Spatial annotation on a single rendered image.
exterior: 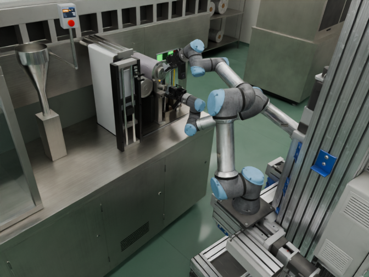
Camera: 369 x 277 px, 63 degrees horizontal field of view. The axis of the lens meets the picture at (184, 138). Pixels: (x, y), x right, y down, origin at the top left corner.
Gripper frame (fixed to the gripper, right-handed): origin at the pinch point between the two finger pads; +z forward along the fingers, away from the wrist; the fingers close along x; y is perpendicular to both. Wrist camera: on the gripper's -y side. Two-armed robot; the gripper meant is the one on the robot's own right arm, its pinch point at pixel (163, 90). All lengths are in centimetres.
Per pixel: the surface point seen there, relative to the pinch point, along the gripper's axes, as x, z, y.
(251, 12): -444, 203, -42
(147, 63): 10.2, 4.7, 20.6
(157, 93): 12.0, -6.7, 4.5
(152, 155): 38, -31, -19
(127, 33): 5.7, 30.1, 32.6
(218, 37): -359, 216, -79
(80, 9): 37, 31, 51
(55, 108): 63, 30, -3
